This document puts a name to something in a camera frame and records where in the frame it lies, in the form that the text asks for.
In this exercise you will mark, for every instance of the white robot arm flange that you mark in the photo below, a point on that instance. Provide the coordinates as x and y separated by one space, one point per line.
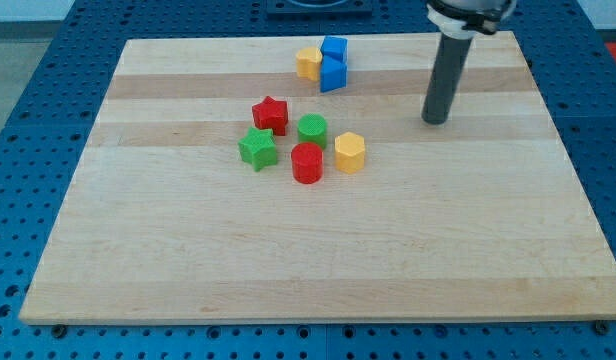
463 19

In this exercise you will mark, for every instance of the yellow hexagon block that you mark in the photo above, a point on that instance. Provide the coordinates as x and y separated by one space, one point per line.
349 152

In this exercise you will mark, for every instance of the blue triangle block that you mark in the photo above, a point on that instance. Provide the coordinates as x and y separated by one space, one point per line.
333 74

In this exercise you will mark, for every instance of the red cylinder block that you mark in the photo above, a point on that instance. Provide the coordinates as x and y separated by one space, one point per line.
307 162

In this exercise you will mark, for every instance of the wooden board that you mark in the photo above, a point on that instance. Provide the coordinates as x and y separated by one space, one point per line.
480 219

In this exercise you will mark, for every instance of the green cylinder block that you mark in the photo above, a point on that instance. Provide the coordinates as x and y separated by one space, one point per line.
312 128

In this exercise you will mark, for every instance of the green star block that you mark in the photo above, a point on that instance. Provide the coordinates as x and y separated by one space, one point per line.
258 148

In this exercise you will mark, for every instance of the red star block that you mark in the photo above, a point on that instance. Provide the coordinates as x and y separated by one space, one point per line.
271 114

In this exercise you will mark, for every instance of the yellow crescent block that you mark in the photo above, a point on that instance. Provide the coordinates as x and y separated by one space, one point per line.
308 63

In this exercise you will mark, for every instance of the blue cube block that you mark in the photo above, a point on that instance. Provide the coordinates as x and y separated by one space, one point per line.
335 47

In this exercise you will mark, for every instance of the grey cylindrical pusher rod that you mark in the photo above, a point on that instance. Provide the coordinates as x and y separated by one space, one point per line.
447 71

